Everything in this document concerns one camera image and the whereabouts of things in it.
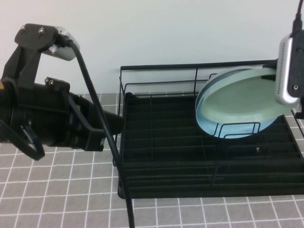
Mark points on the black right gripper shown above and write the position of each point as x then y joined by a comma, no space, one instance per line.
300,107

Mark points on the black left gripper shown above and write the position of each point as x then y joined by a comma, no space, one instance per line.
52,118

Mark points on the light green plate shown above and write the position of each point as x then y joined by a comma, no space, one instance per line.
237,99

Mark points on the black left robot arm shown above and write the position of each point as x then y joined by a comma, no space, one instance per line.
7,107

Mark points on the dark teal plate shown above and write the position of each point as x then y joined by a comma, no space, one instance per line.
209,82

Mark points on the light blue plate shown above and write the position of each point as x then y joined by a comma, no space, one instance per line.
206,124

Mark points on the black plastic drip tray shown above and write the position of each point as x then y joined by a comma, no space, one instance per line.
171,133

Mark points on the grey checked tablecloth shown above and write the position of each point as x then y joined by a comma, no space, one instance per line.
59,190

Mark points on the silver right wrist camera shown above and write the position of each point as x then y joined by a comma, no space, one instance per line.
282,71

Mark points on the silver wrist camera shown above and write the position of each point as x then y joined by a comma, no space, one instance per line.
282,71
66,51

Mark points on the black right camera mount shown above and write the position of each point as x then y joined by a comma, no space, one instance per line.
297,66

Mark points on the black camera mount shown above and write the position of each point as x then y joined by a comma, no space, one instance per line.
26,61
297,66

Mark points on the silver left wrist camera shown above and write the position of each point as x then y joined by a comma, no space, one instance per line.
66,51

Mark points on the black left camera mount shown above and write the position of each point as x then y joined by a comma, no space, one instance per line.
26,61

